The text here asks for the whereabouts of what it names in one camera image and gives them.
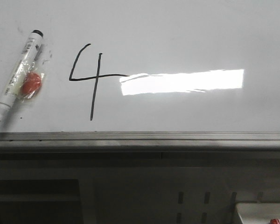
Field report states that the red round magnet taped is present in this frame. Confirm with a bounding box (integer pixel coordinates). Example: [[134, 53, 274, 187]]
[[17, 61, 47, 102]]

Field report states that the white whiteboard marker black tip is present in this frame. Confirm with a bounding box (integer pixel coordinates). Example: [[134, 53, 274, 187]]
[[0, 30, 43, 122]]

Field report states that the white whiteboard surface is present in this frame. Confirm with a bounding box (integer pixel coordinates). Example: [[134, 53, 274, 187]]
[[0, 0, 280, 132]]

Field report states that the small red cap object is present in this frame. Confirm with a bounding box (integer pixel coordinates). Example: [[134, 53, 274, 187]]
[[270, 218, 280, 224]]

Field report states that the aluminium whiteboard bottom rail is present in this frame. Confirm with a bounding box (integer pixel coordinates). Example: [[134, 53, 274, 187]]
[[0, 132, 280, 154]]

